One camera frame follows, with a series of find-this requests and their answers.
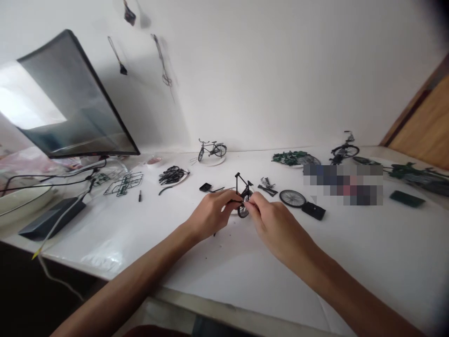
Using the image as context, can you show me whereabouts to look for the person's right hand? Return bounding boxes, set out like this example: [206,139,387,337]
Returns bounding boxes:
[244,192,310,263]

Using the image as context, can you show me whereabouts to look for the person's left hand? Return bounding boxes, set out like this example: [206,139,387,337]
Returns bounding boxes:
[182,190,244,243]

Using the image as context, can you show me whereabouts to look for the black model bicycle frame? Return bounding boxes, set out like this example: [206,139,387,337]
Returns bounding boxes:
[230,172,255,220]

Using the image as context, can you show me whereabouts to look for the black spoked model wheel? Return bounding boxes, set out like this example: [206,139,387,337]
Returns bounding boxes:
[279,189,308,208]

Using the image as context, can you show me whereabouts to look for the black rectangular block part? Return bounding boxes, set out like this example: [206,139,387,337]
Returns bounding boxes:
[301,202,326,221]

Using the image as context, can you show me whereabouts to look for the black pedal parts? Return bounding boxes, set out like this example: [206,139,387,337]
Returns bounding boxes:
[258,177,280,197]

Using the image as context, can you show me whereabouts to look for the pile of black parts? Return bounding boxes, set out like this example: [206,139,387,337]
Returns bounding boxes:
[158,165,191,185]

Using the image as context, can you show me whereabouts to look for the white round plate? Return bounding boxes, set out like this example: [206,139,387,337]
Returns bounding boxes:
[200,155,227,167]

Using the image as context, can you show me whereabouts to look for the small black model bicycle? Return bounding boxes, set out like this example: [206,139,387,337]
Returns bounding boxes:
[197,138,228,162]

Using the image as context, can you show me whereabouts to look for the pile of green parts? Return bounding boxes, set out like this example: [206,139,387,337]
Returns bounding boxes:
[270,149,322,169]

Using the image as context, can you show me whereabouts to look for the large black model bicycle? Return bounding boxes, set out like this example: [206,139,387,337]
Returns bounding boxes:
[329,130,361,166]

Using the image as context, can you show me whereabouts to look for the dark green rectangular case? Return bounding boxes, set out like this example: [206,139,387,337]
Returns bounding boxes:
[390,190,426,209]

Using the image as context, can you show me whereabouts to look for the green model bicycle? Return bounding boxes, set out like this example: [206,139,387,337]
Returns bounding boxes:
[383,162,449,197]

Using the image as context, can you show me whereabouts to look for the black power adapter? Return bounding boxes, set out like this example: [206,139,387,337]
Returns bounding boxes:
[18,197,87,242]

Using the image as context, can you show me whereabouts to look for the black computer monitor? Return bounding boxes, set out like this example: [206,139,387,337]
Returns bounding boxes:
[0,29,141,159]

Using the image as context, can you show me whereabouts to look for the wooden door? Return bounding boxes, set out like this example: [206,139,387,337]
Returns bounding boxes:
[379,52,449,172]

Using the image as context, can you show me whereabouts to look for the white bowl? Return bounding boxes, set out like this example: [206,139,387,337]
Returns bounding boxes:
[0,185,59,228]

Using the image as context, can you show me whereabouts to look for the pink plastic bag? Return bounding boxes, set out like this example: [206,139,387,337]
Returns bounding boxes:
[0,146,53,183]

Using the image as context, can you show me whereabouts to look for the green plastic sprue frame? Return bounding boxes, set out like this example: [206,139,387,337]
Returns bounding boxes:
[92,171,144,198]

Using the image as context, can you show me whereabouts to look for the white cable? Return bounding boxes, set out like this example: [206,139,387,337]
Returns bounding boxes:
[32,196,86,302]

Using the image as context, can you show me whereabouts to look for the black cable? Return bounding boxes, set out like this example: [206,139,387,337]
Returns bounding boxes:
[0,158,108,199]

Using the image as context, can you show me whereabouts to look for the black hanging wire ornament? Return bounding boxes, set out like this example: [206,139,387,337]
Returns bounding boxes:
[151,33,177,104]
[107,36,129,76]
[122,0,137,26]

